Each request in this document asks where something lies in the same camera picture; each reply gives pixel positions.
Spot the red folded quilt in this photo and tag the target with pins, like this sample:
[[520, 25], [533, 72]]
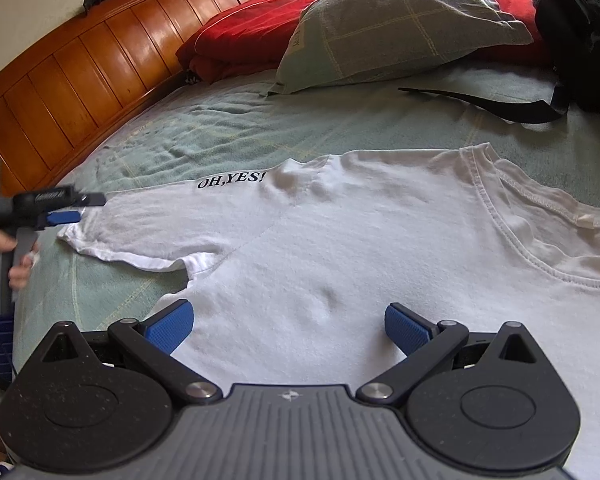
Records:
[[240, 35]]

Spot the red cushion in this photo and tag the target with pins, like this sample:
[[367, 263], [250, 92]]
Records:
[[510, 5]]

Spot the green checked bedspread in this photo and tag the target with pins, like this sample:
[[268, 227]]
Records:
[[230, 120]]

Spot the grey-green pillow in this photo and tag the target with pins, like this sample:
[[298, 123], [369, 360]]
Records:
[[395, 25]]

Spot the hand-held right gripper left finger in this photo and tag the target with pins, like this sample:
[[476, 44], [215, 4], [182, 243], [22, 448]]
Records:
[[172, 325]]

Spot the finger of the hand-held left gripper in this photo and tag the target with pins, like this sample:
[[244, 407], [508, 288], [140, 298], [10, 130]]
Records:
[[57, 218], [55, 196]]

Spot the wooden headboard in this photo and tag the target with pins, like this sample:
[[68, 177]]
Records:
[[80, 75]]

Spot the blue plastic basket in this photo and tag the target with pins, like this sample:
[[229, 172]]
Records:
[[2, 350]]

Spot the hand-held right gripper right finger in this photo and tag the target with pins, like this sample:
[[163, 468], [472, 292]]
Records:
[[405, 330]]

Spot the black backpack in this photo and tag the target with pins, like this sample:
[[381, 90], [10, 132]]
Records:
[[580, 35]]

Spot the white t-shirt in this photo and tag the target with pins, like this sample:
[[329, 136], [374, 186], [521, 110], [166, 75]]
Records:
[[355, 240]]

